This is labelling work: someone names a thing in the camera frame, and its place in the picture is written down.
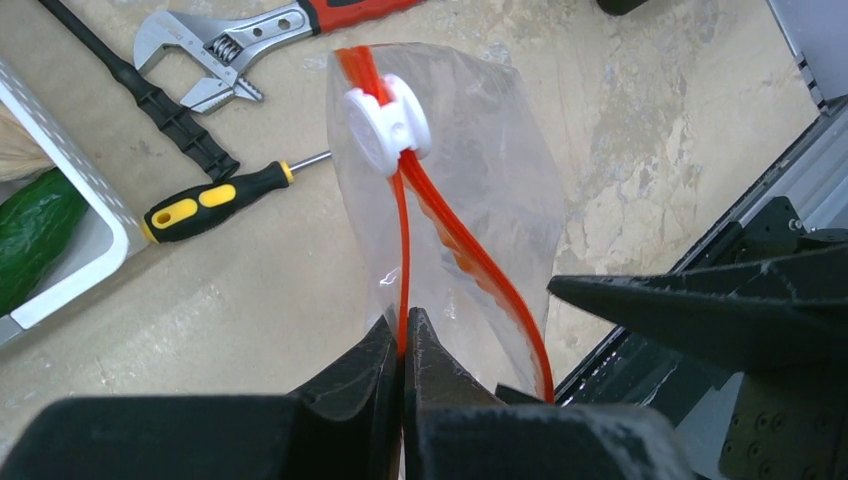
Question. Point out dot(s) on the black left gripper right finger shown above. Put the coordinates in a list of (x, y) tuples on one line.
[(454, 428)]

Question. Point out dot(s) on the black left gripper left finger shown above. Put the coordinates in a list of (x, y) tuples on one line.
[(344, 423)]

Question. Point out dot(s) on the black hammer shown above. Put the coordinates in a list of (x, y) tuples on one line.
[(171, 119)]

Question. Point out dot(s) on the beige toy garlic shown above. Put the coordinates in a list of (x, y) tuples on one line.
[(21, 156)]

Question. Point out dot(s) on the green toy cucumber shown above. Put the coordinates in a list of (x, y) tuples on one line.
[(38, 223)]

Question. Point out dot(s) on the red handled adjustable wrench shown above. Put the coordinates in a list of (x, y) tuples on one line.
[(227, 48)]

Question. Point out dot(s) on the yellow black screwdriver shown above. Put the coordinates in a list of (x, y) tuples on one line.
[(196, 210)]

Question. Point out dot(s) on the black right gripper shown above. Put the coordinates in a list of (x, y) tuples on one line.
[(781, 321)]

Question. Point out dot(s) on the clear zip top bag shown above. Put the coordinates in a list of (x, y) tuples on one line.
[(455, 200)]

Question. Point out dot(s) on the white plastic basket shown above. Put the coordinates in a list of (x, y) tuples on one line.
[(107, 236)]

